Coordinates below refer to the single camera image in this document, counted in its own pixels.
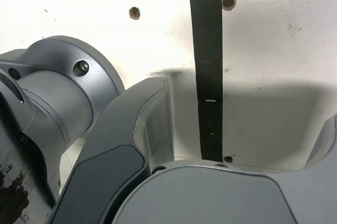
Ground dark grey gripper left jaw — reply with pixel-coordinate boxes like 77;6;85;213
49;75;175;224

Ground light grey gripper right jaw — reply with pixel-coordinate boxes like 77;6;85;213
112;114;337;224

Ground black tape strip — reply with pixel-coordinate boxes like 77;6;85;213
189;0;224;163

